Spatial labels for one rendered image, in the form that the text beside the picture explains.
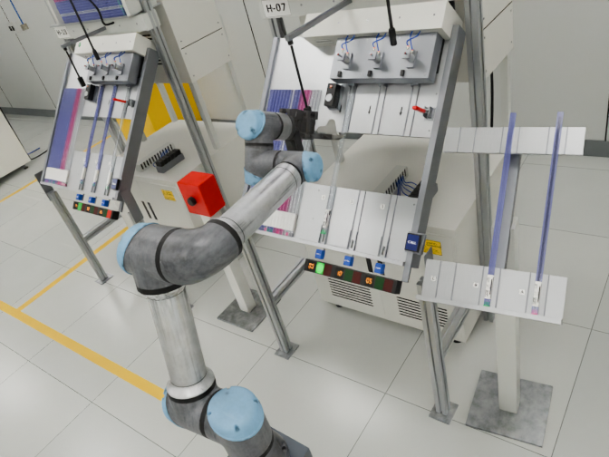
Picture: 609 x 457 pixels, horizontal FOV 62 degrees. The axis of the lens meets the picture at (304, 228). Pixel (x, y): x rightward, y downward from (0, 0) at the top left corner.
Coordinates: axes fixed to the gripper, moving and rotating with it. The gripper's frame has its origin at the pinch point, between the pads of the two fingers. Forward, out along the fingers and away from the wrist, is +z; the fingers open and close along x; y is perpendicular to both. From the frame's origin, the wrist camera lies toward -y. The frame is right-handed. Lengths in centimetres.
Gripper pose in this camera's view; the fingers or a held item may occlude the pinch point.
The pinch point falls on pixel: (323, 137)
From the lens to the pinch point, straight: 159.6
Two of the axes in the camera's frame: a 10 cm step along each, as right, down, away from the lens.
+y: 0.7, -9.8, -1.8
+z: 6.0, -1.1, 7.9
